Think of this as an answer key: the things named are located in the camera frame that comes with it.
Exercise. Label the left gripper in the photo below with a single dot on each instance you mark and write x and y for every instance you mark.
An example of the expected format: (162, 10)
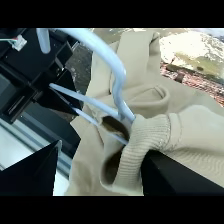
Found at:
(30, 70)

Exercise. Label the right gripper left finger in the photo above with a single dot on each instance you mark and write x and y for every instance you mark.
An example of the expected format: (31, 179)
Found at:
(30, 176)

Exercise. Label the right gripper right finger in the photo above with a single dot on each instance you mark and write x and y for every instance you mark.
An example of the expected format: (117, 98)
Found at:
(173, 180)

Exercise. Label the beige long-sleeved shirt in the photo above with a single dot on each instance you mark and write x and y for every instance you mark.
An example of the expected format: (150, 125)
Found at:
(186, 133)

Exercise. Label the white clothes hanger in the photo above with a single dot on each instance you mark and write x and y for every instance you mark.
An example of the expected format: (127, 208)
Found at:
(121, 103)

